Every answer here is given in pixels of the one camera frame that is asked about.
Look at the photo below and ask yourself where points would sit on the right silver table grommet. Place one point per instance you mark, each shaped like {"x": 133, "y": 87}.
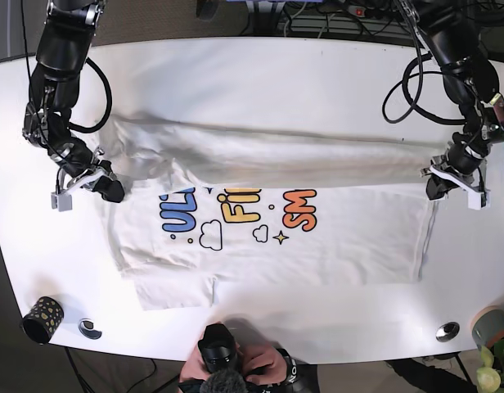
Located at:
{"x": 447, "y": 332}

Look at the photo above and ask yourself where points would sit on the left silver table grommet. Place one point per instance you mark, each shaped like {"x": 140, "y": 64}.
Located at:
{"x": 88, "y": 329}

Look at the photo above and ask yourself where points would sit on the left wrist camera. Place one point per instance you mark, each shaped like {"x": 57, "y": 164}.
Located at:
{"x": 477, "y": 200}

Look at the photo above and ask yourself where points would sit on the photographer left hand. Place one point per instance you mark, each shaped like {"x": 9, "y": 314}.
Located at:
{"x": 263, "y": 365}

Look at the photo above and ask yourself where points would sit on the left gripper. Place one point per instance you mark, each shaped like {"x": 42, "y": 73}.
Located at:
{"x": 458, "y": 166}

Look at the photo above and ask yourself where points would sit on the fuzzy grey microphone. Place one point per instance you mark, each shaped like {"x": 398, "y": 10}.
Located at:
{"x": 224, "y": 381}

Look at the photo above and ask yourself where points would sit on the silver table grommet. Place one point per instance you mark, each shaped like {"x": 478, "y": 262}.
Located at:
{"x": 88, "y": 329}
{"x": 447, "y": 332}

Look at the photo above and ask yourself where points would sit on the black gold-spotted cup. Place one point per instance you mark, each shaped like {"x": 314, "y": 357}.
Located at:
{"x": 43, "y": 319}

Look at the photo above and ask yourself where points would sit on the white colourful-text T-shirt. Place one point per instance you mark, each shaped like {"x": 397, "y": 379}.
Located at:
{"x": 204, "y": 206}

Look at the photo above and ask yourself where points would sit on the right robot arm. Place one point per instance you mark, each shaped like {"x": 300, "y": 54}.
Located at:
{"x": 54, "y": 91}

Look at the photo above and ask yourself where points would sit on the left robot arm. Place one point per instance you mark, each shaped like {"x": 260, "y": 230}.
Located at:
{"x": 441, "y": 33}

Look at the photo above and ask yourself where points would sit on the photographer right hand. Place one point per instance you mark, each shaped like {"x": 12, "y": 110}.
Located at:
{"x": 193, "y": 367}

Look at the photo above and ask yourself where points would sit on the black photo camera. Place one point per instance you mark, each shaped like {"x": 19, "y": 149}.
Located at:
{"x": 219, "y": 350}

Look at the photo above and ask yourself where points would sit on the grey plant pot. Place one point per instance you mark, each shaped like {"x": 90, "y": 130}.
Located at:
{"x": 487, "y": 327}

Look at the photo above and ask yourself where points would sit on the green potted plant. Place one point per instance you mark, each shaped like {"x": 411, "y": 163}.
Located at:
{"x": 490, "y": 376}

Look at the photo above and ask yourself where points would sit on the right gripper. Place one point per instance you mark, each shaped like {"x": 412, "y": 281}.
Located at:
{"x": 81, "y": 167}

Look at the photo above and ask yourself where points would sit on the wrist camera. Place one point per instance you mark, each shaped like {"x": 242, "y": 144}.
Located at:
{"x": 61, "y": 201}
{"x": 477, "y": 200}

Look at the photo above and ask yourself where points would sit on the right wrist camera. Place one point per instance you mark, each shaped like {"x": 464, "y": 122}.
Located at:
{"x": 61, "y": 201}

